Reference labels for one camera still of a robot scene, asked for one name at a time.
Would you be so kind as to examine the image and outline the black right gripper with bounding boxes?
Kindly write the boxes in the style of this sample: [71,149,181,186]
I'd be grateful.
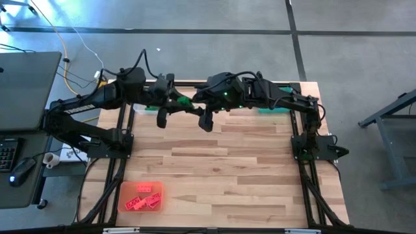
[189,75,226,133]

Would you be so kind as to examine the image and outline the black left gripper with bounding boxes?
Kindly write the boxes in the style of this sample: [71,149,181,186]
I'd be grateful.
[148,73,190,129]

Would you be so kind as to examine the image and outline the clear plastic bin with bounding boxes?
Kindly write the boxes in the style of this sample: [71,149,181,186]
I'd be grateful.
[133,103,160,115]

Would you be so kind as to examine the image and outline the teal plastic bin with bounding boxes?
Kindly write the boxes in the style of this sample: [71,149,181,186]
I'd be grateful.
[258,86,295,114]

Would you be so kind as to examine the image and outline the orange plastic bin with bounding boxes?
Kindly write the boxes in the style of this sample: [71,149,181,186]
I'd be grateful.
[117,180,165,214]

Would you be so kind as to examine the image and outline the white printed paper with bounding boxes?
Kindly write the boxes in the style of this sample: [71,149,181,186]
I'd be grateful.
[60,142,89,163]

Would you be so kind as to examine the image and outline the white mug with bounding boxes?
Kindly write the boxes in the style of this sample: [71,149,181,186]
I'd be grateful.
[42,151,61,169]

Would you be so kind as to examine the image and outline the grey laptop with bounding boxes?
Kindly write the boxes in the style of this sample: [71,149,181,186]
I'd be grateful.
[0,51,62,173]

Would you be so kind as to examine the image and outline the black stand legs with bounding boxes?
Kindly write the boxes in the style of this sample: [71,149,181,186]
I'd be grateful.
[0,0,38,33]

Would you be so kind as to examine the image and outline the black computer mouse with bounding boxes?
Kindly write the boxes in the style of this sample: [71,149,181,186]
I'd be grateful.
[8,157,36,188]

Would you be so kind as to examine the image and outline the dark grey desk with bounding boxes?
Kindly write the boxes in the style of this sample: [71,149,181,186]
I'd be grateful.
[0,112,90,209]

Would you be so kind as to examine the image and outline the black aluminium table frame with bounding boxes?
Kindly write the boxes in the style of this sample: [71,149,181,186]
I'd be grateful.
[76,79,350,228]

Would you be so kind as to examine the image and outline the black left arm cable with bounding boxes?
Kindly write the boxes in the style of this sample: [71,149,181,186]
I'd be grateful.
[97,48,163,98]

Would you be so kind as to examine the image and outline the white cable with adapter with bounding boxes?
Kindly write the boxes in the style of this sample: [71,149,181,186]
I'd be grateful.
[70,25,105,79]

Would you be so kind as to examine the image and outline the yellow cable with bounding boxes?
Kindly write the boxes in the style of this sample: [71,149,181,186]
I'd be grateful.
[29,0,109,126]

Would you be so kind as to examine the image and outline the black cable bundle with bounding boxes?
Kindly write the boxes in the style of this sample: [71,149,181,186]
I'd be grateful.
[297,161,350,227]
[76,157,127,225]

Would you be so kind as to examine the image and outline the silver metal bracket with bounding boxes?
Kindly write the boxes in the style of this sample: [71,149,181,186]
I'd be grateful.
[285,228,322,234]
[103,227,140,234]

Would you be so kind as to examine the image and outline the grey metal cart frame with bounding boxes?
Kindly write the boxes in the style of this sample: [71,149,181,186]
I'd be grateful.
[357,88,416,191]

